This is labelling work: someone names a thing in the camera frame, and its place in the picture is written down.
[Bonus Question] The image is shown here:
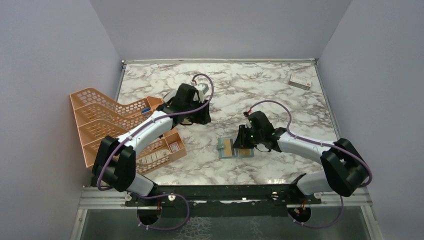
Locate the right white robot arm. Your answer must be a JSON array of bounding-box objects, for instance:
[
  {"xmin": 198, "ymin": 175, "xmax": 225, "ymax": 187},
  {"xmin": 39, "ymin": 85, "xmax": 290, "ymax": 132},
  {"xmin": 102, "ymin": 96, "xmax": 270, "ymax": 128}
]
[{"xmin": 232, "ymin": 111, "xmax": 371, "ymax": 204}]

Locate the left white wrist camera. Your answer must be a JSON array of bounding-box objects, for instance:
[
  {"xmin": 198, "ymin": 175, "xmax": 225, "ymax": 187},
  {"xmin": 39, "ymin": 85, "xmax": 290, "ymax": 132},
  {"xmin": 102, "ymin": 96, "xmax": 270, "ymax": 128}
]
[{"xmin": 193, "ymin": 83, "xmax": 209, "ymax": 103}]

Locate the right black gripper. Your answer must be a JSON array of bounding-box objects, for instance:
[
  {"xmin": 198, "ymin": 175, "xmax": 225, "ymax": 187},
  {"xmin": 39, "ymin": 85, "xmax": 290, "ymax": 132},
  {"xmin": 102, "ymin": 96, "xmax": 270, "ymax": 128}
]
[{"xmin": 232, "ymin": 124, "xmax": 264, "ymax": 149}]

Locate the gold credit card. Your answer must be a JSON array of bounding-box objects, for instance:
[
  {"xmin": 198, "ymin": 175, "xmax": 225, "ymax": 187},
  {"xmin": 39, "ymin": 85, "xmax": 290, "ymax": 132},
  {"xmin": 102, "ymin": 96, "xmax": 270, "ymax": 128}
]
[
  {"xmin": 238, "ymin": 149, "xmax": 254, "ymax": 158},
  {"xmin": 222, "ymin": 138, "xmax": 237, "ymax": 158}
]

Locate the peach plastic file organizer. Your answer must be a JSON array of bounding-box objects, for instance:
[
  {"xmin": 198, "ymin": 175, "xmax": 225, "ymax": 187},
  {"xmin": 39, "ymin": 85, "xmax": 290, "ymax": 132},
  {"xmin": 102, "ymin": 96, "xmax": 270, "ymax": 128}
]
[{"xmin": 69, "ymin": 88, "xmax": 187, "ymax": 175}]

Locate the green card holder wallet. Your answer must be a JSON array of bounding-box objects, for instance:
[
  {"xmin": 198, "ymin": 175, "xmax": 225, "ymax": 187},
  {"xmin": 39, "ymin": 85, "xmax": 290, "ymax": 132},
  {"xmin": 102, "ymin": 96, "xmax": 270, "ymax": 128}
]
[{"xmin": 216, "ymin": 137, "xmax": 254, "ymax": 159}]

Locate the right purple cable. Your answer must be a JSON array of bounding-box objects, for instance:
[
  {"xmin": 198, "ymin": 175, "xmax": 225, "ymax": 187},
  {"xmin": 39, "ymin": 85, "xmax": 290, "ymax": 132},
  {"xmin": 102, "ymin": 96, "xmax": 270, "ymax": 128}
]
[{"xmin": 243, "ymin": 99, "xmax": 373, "ymax": 229}]

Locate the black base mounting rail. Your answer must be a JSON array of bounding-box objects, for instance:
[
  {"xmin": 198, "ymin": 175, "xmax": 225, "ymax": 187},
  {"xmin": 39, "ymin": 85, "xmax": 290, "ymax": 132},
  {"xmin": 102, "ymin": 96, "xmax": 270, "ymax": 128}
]
[{"xmin": 125, "ymin": 184, "xmax": 321, "ymax": 218}]

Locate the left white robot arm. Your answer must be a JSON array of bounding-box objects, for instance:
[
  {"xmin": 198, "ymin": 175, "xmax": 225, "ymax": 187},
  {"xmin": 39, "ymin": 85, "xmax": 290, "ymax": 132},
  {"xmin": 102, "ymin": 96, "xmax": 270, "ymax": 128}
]
[{"xmin": 92, "ymin": 83, "xmax": 211, "ymax": 206}]

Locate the white red small box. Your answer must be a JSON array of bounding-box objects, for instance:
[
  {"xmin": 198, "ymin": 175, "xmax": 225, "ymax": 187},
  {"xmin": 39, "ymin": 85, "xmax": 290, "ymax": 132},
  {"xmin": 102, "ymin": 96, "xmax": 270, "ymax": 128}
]
[{"xmin": 288, "ymin": 74, "xmax": 312, "ymax": 90}]

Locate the silver card stack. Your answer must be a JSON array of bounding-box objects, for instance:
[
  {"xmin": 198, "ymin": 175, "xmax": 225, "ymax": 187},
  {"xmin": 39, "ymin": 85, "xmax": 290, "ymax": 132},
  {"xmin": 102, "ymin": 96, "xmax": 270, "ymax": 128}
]
[{"xmin": 162, "ymin": 89, "xmax": 177, "ymax": 103}]

